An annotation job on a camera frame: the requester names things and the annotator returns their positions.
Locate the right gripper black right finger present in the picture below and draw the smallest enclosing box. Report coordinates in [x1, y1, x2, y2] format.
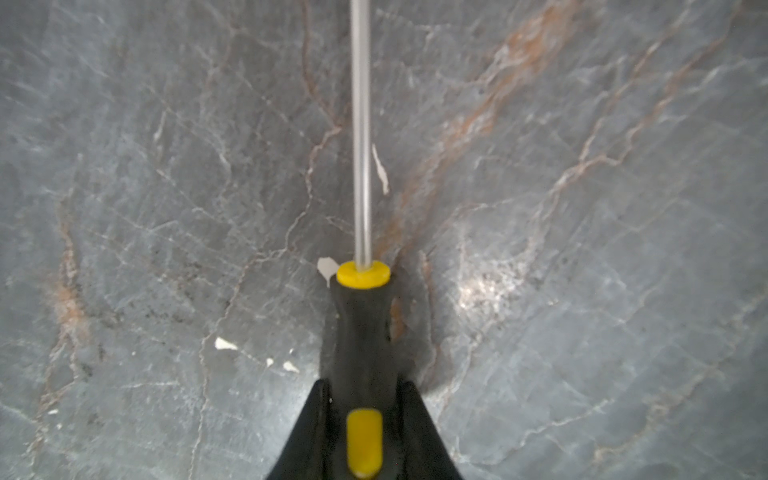
[398, 380, 462, 480]

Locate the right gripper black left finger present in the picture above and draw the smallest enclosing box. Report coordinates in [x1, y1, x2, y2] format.
[266, 379, 330, 480]

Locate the black yellow screwdriver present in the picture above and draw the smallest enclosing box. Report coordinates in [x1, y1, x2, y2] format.
[330, 1, 402, 479]

